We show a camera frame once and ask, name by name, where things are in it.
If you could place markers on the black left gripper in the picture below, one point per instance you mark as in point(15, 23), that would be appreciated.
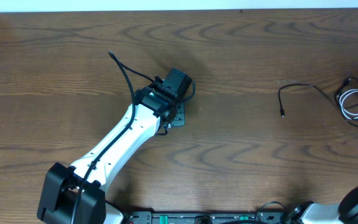
point(179, 116)

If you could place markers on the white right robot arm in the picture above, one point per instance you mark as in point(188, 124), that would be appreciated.
point(344, 212)

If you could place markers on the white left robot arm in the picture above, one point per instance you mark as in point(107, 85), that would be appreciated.
point(77, 193)

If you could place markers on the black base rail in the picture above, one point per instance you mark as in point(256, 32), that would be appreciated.
point(270, 213)

